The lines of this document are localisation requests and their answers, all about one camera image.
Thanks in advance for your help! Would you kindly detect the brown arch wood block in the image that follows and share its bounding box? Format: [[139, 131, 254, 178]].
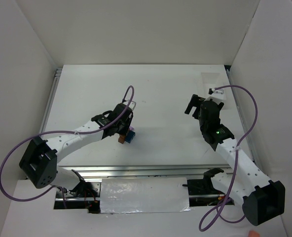
[[118, 135, 126, 144]]

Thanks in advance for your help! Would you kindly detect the blue notched wood block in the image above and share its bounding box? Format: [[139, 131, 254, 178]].
[[125, 130, 136, 143]]

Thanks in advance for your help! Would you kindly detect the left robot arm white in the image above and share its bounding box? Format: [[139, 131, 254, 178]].
[[19, 102, 136, 196]]

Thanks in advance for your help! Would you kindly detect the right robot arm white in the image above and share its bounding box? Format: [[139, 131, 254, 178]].
[[185, 94, 286, 226]]

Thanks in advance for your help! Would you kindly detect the silver foil tape sheet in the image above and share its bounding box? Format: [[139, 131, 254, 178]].
[[100, 177, 190, 214]]

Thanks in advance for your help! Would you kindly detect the orange object at edge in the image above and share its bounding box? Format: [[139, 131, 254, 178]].
[[248, 230, 260, 237]]

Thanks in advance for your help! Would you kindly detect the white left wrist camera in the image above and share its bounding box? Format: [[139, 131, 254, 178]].
[[122, 100, 137, 111]]

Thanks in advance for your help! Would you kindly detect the aluminium frame rail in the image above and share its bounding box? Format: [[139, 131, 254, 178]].
[[26, 66, 262, 177]]

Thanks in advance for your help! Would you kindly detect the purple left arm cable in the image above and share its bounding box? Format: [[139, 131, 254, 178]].
[[0, 85, 135, 202]]

